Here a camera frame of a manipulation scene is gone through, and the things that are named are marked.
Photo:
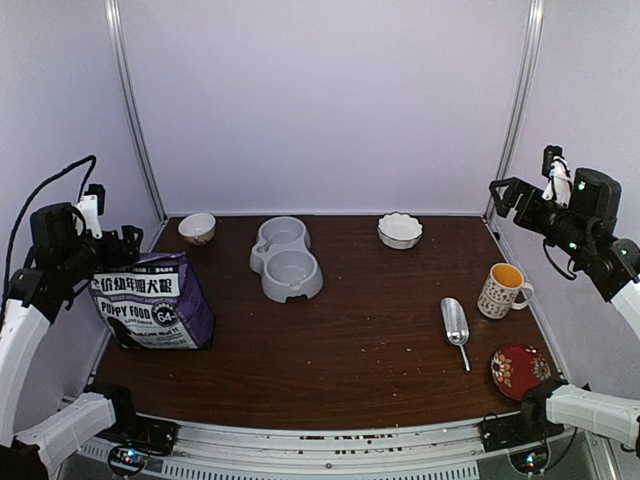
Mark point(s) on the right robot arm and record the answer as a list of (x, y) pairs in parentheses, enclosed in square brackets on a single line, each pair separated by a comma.
[(584, 230)]

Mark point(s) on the left aluminium frame post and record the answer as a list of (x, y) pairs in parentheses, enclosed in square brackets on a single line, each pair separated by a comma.
[(133, 118)]

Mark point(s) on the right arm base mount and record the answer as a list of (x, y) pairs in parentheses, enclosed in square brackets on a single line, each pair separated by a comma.
[(515, 435)]

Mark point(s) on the patterned mug yellow inside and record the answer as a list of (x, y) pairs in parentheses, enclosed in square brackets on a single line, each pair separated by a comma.
[(504, 290)]

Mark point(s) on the red floral plate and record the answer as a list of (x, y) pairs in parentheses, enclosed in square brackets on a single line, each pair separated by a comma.
[(517, 368)]

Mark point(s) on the aluminium front rail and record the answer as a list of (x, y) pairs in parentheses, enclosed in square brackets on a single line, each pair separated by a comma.
[(453, 450)]

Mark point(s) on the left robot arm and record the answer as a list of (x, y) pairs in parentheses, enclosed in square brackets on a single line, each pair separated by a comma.
[(69, 248)]

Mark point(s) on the white scalloped bowl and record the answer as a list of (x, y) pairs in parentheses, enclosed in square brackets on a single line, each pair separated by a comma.
[(399, 231)]

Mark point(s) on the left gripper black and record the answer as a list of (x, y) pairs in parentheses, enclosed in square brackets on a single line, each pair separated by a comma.
[(115, 258)]

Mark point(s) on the purple puppy food bag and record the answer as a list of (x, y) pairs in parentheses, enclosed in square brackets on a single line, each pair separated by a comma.
[(155, 304)]

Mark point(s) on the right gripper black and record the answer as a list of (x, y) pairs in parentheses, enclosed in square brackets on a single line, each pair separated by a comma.
[(530, 194)]

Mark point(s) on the right aluminium frame post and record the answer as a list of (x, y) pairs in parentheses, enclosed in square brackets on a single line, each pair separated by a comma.
[(527, 69)]

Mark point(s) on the grey double pet bowl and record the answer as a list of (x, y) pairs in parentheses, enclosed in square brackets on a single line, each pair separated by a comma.
[(281, 256)]

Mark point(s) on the metal food scoop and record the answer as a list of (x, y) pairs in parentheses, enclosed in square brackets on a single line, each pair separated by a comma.
[(456, 327)]

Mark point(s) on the small white round bowl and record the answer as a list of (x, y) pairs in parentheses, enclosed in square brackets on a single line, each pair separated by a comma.
[(197, 229)]

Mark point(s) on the aluminium frame post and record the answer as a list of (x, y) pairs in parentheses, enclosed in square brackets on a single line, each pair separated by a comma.
[(133, 118), (527, 69)]

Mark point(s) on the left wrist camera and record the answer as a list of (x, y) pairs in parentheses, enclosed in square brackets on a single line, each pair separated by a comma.
[(89, 208)]

